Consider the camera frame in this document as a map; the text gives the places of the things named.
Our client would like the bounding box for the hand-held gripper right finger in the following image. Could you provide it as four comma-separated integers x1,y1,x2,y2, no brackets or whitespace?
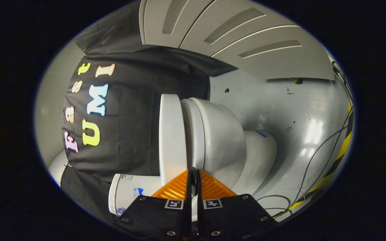
192,167,279,240

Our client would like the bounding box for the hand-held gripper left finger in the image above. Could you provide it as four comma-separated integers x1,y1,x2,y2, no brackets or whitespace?
117,168,193,240

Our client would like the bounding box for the white toilet lid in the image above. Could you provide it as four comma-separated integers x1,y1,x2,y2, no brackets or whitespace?
159,94,188,188

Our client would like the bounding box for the white ceramic toilet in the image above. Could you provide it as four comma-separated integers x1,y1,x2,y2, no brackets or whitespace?
108,97,278,221

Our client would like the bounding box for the white toilet seat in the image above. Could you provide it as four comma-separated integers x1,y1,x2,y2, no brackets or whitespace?
180,97,207,178

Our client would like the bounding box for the black backdrop cloth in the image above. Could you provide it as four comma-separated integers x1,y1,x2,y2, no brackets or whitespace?
60,2,239,231

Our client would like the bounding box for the yellow black hazard tape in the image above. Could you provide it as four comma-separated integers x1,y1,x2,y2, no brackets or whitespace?
273,99,354,220

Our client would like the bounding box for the white drawer cabinet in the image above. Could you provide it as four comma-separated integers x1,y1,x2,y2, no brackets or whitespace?
139,0,335,81

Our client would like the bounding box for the black floor cable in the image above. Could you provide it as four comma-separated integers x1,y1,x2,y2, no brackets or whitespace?
257,107,353,218

